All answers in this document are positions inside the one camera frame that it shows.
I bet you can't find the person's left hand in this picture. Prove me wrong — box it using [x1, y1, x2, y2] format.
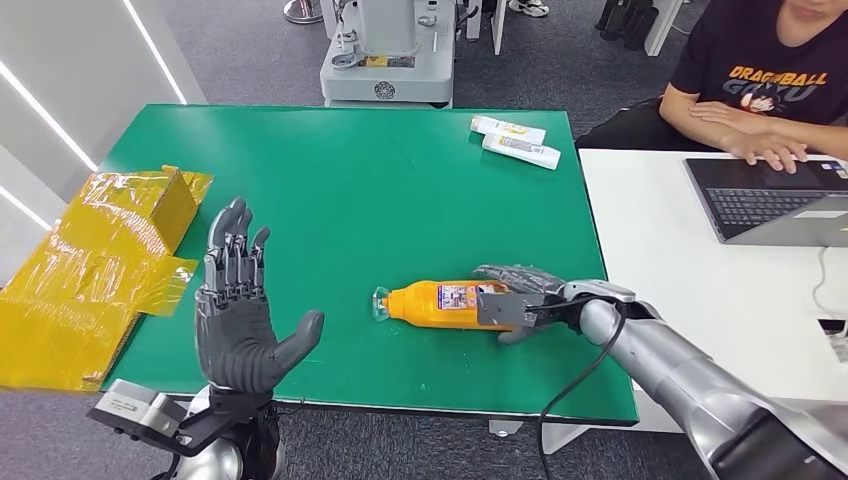
[688, 100, 773, 134]

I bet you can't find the person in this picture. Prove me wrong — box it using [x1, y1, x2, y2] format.
[576, 0, 848, 175]

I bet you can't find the orange detergent bottle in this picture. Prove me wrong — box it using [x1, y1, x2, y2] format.
[370, 279, 525, 333]

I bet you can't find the white desk cable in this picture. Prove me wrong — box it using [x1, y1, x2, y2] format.
[811, 246, 848, 319]

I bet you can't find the white desk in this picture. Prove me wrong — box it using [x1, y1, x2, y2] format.
[578, 148, 848, 435]

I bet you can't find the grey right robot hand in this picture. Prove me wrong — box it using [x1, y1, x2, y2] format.
[471, 263, 584, 346]

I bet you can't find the white machine base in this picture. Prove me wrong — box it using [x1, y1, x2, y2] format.
[319, 0, 458, 109]

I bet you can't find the white shoe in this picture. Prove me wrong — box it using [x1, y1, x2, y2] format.
[507, 0, 551, 19]

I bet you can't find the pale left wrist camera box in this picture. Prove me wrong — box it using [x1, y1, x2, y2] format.
[86, 378, 193, 444]

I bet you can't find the white tube carton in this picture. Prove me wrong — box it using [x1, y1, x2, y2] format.
[482, 133, 562, 172]
[470, 115, 548, 146]

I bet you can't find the dark grey laptop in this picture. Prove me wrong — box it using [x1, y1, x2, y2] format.
[683, 157, 848, 248]

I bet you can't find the person's right hand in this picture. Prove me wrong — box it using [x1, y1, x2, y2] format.
[720, 131, 808, 175]

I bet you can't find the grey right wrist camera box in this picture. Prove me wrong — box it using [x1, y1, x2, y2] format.
[475, 291, 566, 331]

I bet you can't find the yellow taped cardboard box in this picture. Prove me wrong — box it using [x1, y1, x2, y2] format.
[0, 165, 215, 393]

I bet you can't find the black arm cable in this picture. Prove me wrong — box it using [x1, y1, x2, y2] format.
[536, 301, 627, 480]

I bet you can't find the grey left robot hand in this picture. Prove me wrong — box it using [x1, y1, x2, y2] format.
[193, 197, 326, 399]

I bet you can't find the green top table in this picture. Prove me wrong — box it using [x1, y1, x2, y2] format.
[99, 103, 641, 425]

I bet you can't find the chrome chair base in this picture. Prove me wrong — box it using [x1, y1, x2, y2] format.
[283, 0, 325, 26]

